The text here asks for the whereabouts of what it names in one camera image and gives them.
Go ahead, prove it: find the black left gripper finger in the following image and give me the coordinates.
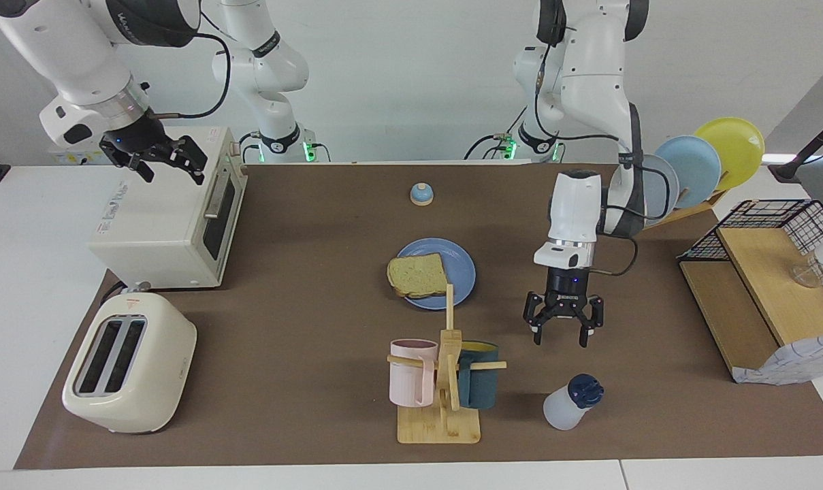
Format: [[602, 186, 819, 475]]
[[573, 295, 604, 348], [523, 293, 553, 346]]

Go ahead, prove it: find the white seasoning bottle blue cap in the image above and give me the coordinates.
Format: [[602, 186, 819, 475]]
[[543, 374, 605, 431]]

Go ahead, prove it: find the toast bread slice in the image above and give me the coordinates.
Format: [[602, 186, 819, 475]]
[[387, 253, 449, 299]]

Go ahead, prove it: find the blue dinner plate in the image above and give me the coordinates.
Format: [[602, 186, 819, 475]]
[[393, 238, 477, 311]]

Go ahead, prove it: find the wooden plate rack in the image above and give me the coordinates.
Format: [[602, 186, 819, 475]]
[[643, 189, 728, 231]]

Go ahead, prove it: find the grey-blue plate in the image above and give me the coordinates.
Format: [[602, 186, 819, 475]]
[[646, 155, 680, 222]]

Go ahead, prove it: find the light blue plate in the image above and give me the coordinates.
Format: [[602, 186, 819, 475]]
[[654, 135, 722, 209]]

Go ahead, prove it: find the yellow plate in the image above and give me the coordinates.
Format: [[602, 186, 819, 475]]
[[694, 117, 766, 191]]

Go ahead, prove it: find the white toaster oven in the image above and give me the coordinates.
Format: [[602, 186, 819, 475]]
[[88, 126, 248, 290]]

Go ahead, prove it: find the white background box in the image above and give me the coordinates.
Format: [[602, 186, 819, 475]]
[[47, 140, 106, 166]]

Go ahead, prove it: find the teal mug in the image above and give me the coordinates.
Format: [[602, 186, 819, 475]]
[[456, 340, 500, 410]]

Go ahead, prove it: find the pink mug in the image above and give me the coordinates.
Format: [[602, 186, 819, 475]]
[[389, 339, 439, 408]]

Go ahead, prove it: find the wooden mug tree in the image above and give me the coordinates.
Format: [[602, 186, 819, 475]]
[[387, 284, 508, 445]]

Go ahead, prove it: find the cream pop-up toaster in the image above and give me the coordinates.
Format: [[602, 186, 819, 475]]
[[62, 291, 198, 435]]

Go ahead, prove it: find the blue white patterned cloth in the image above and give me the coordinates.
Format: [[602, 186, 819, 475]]
[[731, 333, 823, 387]]

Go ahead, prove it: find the clear glass cup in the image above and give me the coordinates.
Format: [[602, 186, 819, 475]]
[[788, 259, 823, 290]]

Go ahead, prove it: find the brown table mat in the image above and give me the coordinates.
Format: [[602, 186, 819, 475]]
[[13, 162, 823, 470]]

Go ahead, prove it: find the black stand pole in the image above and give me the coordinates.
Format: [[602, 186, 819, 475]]
[[769, 109, 823, 183]]

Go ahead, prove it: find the black right base cable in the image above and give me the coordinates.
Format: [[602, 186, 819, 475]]
[[238, 129, 265, 164]]

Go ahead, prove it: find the black base cable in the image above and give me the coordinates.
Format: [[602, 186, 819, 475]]
[[238, 129, 265, 164], [464, 102, 529, 163]]

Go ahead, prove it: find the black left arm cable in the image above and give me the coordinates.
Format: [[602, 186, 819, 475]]
[[534, 27, 681, 276]]

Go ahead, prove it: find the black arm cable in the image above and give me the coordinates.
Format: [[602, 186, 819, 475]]
[[534, 27, 681, 276], [149, 31, 231, 120]]

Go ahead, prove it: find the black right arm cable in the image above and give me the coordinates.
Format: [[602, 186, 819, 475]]
[[149, 31, 231, 120]]

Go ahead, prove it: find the black left base cable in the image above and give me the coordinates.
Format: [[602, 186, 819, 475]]
[[464, 102, 529, 163]]

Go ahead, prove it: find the wooden shelf with wire basket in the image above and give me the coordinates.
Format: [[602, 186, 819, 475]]
[[677, 199, 823, 385]]

